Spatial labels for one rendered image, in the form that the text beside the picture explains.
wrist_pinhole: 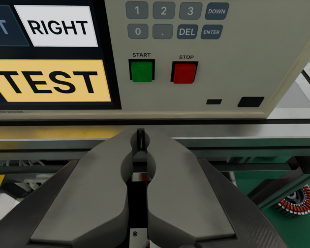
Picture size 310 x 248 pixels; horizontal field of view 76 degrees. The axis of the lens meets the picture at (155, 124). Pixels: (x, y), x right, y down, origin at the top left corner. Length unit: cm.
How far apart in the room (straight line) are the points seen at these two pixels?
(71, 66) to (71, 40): 2
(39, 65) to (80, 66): 3
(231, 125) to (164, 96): 9
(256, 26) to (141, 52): 9
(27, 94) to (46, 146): 6
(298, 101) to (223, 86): 13
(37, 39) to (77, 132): 10
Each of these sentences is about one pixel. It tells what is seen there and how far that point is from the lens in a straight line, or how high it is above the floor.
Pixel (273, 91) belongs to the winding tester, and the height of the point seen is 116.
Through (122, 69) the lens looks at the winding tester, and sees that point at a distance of 19.
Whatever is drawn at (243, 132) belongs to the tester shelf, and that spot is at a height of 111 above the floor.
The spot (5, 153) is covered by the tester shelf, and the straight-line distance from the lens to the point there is 29.
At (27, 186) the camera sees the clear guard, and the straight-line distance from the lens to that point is 28.
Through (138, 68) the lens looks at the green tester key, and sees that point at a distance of 18.
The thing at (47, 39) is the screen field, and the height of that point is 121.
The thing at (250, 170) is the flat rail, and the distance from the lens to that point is 31.
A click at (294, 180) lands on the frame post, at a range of 35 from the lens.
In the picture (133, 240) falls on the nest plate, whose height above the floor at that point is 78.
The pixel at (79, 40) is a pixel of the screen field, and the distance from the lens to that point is 18.
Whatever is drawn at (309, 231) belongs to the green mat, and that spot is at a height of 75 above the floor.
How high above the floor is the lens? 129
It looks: 52 degrees down
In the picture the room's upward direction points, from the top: 2 degrees clockwise
